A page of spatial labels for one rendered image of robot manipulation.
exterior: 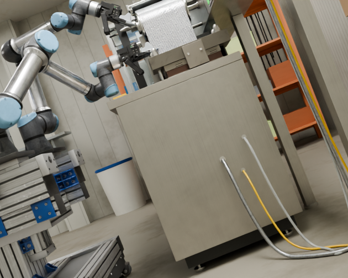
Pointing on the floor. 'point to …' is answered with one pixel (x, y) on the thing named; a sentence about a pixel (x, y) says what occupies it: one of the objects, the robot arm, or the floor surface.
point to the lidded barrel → (122, 186)
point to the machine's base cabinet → (209, 164)
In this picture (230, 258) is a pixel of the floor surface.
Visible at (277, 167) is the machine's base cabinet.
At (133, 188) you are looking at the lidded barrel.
